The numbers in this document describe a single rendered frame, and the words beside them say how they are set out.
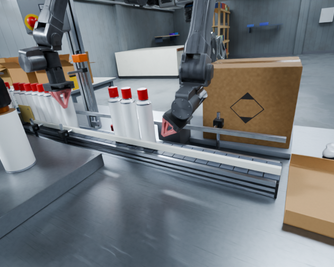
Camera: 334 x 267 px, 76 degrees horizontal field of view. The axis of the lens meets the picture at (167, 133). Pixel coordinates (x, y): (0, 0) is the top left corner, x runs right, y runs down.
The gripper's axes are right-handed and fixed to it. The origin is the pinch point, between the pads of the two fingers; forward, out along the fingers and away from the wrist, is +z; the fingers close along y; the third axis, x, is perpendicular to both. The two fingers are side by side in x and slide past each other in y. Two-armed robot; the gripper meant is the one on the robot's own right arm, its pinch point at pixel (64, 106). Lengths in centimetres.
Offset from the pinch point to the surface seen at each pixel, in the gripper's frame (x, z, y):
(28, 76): 107, 9, -225
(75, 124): 5.4, 10.6, -5.2
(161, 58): 552, 37, -292
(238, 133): 9, 6, 64
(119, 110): 5.0, 1.6, 23.0
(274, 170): 1, 12, 74
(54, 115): 4.1, 7.0, -16.3
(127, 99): 4.7, -2.8, 28.0
